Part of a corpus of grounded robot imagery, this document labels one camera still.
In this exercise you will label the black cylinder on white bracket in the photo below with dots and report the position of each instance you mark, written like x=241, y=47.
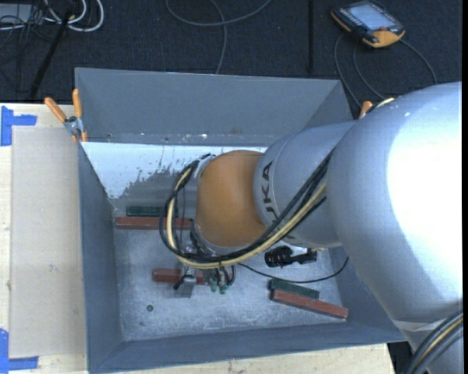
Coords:
x=279, y=257

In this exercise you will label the red-brown flat block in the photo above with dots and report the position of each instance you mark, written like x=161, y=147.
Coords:
x=148, y=223
x=310, y=304
x=165, y=275

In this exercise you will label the dark green flat block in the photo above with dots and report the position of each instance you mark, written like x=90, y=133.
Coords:
x=144, y=210
x=294, y=288

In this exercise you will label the grey metal bin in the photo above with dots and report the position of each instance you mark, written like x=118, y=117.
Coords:
x=218, y=318

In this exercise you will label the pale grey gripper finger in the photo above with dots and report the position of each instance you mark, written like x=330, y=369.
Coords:
x=185, y=288

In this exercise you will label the pale wood flat board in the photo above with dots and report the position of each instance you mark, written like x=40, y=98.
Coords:
x=43, y=228

